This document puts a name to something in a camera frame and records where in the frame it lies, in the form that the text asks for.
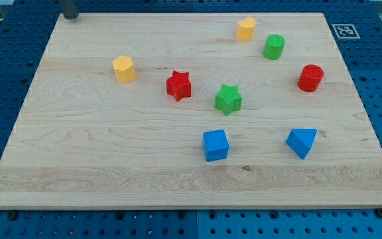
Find white fiducial marker tag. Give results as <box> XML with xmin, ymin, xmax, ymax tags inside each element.
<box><xmin>332</xmin><ymin>23</ymin><xmax>360</xmax><ymax>40</ymax></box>

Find red cylinder block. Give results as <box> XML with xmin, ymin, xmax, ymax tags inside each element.
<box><xmin>297</xmin><ymin>64</ymin><xmax>324</xmax><ymax>92</ymax></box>

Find blue triangular prism block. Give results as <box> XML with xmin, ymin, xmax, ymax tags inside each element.
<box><xmin>286</xmin><ymin>128</ymin><xmax>318</xmax><ymax>159</ymax></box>

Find yellow heart block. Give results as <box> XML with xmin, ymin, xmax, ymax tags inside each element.
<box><xmin>235</xmin><ymin>17</ymin><xmax>256</xmax><ymax>40</ymax></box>

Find red star block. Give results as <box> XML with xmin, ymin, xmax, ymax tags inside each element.
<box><xmin>166</xmin><ymin>70</ymin><xmax>192</xmax><ymax>102</ymax></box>

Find green star block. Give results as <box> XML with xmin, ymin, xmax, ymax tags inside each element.
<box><xmin>214</xmin><ymin>84</ymin><xmax>243</xmax><ymax>116</ymax></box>

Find green cylinder block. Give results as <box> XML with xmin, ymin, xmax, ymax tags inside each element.
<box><xmin>263</xmin><ymin>34</ymin><xmax>285</xmax><ymax>60</ymax></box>

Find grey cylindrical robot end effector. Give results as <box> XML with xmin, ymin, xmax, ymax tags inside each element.
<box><xmin>58</xmin><ymin>0</ymin><xmax>79</xmax><ymax>20</ymax></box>

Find yellow hexagon block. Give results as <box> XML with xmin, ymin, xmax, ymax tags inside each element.
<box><xmin>112</xmin><ymin>56</ymin><xmax>136</xmax><ymax>83</ymax></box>

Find wooden board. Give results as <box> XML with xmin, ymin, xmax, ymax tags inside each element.
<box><xmin>0</xmin><ymin>13</ymin><xmax>382</xmax><ymax>210</ymax></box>

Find blue cube block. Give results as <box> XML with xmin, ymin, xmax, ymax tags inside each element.
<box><xmin>202</xmin><ymin>129</ymin><xmax>229</xmax><ymax>162</ymax></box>

